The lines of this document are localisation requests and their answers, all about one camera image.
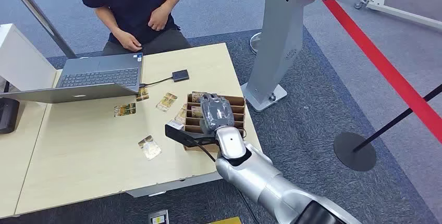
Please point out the person's right hand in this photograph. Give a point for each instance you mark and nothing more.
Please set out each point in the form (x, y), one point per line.
(128, 41)

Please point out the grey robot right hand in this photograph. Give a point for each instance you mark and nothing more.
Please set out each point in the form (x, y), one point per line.
(217, 112)

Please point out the person's left hand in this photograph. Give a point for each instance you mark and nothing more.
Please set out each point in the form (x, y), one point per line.
(159, 18)

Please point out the gold patterned card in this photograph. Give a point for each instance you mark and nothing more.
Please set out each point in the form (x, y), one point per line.
(196, 112)

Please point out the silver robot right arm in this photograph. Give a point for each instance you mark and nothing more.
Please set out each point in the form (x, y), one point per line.
(262, 181)

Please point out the person's right forearm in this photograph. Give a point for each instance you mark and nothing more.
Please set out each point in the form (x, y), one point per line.
(108, 22)

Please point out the brown slotted card holder box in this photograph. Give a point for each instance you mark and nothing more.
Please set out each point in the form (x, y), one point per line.
(238, 110)

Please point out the gold card with hotel print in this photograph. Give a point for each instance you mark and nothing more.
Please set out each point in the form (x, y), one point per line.
(197, 96)

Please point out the person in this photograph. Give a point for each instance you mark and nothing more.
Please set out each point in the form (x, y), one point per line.
(134, 5)

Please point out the gold pale card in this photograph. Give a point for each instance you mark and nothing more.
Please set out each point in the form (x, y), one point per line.
(180, 114)

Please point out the white card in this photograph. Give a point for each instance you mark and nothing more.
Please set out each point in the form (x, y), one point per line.
(175, 124)

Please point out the black card reader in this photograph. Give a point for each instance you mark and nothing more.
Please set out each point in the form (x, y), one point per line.
(180, 75)

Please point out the grey open laptop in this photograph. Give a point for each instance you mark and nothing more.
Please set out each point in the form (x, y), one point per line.
(100, 75)

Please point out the round metal floor base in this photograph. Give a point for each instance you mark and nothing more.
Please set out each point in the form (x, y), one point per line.
(254, 43)

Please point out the grey metal pole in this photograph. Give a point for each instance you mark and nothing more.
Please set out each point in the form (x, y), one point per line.
(38, 15)

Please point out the grey kiosk stand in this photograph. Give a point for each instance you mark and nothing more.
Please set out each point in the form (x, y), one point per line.
(279, 39)

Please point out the white box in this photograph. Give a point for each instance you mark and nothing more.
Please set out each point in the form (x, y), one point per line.
(20, 56)

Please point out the yellow flat object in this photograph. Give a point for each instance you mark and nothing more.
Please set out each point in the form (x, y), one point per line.
(226, 221)

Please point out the floor socket box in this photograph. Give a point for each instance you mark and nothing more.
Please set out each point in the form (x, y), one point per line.
(159, 217)

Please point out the black device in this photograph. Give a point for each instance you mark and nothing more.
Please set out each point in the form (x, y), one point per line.
(7, 115)

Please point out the black stanchion base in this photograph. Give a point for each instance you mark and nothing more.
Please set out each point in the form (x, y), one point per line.
(354, 151)

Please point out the red barrier belt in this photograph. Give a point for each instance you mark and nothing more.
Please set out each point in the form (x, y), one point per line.
(376, 56)

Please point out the black stanchion pole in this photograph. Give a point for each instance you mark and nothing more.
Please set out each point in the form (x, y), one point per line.
(397, 119)

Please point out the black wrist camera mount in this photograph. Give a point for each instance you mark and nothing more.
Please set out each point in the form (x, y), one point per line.
(181, 135)

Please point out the grey table frame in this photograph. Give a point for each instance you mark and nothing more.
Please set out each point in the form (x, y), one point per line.
(165, 187)

